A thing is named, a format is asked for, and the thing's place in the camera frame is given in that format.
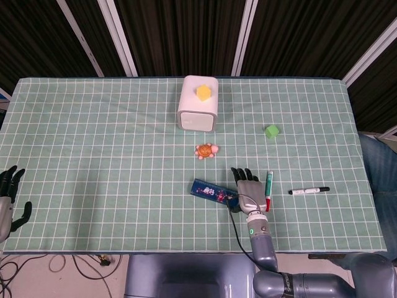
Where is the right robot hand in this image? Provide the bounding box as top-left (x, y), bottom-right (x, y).
top-left (230, 166), bottom-right (269, 217)

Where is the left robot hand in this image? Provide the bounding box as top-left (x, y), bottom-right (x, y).
top-left (0, 165), bottom-right (33, 245)

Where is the blue pencil case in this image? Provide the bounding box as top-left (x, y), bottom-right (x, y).
top-left (190, 178), bottom-right (239, 205)

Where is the green marker red cap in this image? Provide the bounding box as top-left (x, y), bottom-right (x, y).
top-left (264, 170), bottom-right (275, 212)

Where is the white marker black cap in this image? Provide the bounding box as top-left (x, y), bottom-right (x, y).
top-left (288, 186), bottom-right (331, 196)

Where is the pink orange turtle toy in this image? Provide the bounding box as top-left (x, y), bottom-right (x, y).
top-left (195, 143), bottom-right (220, 161)

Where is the green foam cube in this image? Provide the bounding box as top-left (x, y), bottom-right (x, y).
top-left (264, 124), bottom-right (279, 140)

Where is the blue-grey robot torso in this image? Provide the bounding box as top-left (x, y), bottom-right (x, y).
top-left (123, 253), bottom-right (258, 298)

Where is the green checked tablecloth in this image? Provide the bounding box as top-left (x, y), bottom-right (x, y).
top-left (0, 76), bottom-right (388, 255)

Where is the white cube cabinet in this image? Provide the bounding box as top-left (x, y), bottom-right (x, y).
top-left (176, 74), bottom-right (220, 133)

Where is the yellow foam cube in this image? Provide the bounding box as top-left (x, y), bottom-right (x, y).
top-left (196, 84), bottom-right (213, 102)

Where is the white blue board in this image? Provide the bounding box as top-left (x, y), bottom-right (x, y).
top-left (0, 86), bottom-right (12, 110)

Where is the person's leg in jeans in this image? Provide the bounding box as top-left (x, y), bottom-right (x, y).
top-left (358, 132), bottom-right (397, 258)

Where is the black pleated curtain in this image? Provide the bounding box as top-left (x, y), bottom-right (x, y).
top-left (0, 0), bottom-right (397, 134)

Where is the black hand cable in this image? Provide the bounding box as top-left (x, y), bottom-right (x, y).
top-left (225, 192), bottom-right (280, 276)

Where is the black floor cable bundle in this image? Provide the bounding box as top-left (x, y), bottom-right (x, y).
top-left (0, 256), bottom-right (20, 298)

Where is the white frame post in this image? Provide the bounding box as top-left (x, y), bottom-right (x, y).
top-left (56, 0), bottom-right (105, 78)
top-left (343, 23), bottom-right (397, 88)
top-left (97, 0), bottom-right (138, 77)
top-left (231, 0), bottom-right (259, 77)

